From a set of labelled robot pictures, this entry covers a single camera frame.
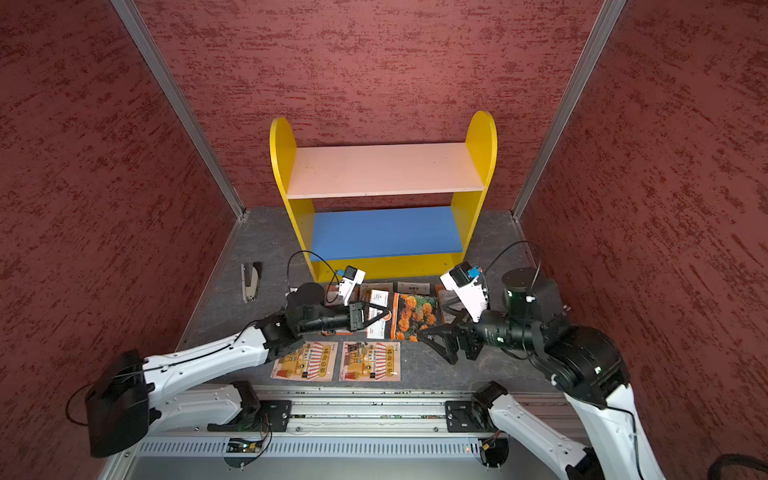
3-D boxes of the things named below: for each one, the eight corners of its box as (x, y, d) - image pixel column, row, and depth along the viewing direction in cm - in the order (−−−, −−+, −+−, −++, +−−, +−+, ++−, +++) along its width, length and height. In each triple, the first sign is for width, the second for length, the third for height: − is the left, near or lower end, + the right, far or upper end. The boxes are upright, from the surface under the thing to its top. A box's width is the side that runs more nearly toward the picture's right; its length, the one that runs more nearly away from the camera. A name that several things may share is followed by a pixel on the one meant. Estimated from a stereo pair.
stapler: (236, 304, 96) (233, 300, 94) (244, 267, 105) (242, 263, 103) (255, 302, 96) (252, 298, 94) (262, 265, 106) (259, 261, 104)
